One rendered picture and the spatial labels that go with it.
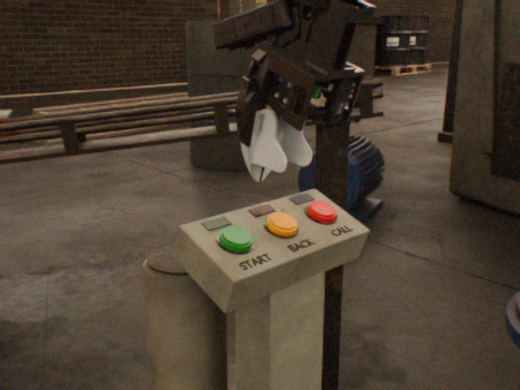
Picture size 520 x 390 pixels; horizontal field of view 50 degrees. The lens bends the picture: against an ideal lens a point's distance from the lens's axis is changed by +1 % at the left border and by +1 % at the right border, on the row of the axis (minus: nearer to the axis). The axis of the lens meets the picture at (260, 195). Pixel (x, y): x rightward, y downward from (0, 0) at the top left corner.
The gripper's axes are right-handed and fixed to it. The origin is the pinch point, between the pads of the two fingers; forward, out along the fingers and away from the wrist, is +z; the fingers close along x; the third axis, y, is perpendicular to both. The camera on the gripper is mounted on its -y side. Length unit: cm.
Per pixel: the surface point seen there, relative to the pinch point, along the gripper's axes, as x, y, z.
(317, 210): 13.3, 0.4, 9.4
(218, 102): 17.8, -27.6, 7.5
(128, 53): 375, -629, 258
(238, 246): -1.5, 1.7, 9.4
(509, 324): 39, 23, 23
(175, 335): -1.7, -5.4, 30.6
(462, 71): 217, -83, 41
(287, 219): 7.6, 0.4, 9.3
